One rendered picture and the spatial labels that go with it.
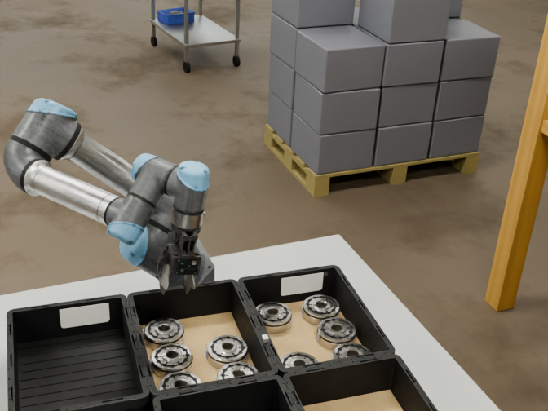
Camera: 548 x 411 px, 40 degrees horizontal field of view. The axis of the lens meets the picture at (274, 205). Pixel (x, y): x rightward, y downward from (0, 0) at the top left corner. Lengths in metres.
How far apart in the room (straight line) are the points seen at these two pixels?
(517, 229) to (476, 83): 1.48
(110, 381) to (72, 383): 0.09
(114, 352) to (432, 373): 0.88
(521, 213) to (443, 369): 1.40
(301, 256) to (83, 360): 0.94
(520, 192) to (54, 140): 2.11
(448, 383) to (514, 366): 1.28
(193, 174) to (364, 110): 2.74
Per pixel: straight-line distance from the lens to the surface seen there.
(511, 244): 3.57
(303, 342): 2.06
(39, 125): 2.05
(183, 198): 1.78
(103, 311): 2.06
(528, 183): 3.44
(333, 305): 2.14
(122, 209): 1.81
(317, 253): 2.66
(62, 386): 1.95
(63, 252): 4.01
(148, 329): 2.04
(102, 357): 2.02
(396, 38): 4.37
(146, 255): 2.16
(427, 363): 2.26
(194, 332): 2.08
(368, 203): 4.50
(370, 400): 1.91
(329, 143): 4.39
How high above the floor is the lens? 2.12
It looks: 29 degrees down
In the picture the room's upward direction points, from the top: 3 degrees clockwise
